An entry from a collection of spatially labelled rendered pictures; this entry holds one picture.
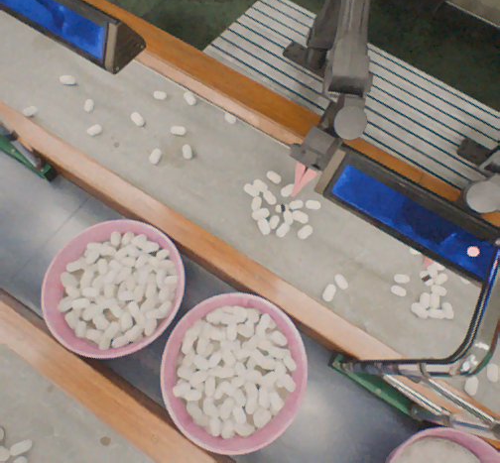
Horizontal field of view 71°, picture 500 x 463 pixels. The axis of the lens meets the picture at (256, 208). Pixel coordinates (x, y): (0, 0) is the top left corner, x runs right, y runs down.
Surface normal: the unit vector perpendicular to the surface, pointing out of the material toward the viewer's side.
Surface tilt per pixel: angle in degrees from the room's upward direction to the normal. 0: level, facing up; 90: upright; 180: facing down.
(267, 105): 0
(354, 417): 0
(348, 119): 44
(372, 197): 58
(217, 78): 0
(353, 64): 27
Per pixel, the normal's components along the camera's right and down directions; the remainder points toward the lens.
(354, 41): 0.04, 0.05
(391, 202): -0.40, 0.43
